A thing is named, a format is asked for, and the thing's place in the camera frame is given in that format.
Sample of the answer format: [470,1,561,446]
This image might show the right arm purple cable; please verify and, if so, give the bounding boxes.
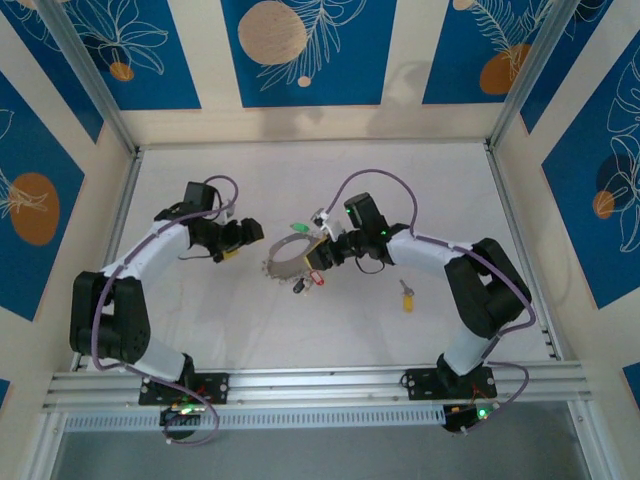
[327,169,537,431]

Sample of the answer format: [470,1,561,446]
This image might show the aluminium frame post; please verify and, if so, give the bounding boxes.
[35,0,141,156]
[487,0,586,151]

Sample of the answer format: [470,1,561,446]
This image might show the wide aluminium mounting rail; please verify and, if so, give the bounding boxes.
[42,360,594,410]

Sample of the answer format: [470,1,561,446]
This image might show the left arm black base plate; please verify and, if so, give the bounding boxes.
[138,372,230,406]

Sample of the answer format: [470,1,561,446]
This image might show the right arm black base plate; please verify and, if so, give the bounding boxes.
[403,367,497,401]

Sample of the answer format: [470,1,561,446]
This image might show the aluminium frame bar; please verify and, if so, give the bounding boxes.
[483,142,565,362]
[134,141,494,151]
[72,147,146,374]

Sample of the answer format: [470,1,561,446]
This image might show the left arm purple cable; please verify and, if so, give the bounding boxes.
[91,174,240,447]

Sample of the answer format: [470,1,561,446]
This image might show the slotted grey cable duct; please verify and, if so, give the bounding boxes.
[62,403,449,434]

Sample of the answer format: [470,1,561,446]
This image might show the metal disc with key rings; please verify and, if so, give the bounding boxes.
[259,234,321,285]

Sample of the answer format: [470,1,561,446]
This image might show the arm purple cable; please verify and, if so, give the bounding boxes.
[327,169,537,431]
[91,174,240,447]

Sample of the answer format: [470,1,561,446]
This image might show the key with yellow head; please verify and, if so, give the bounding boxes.
[398,278,416,314]

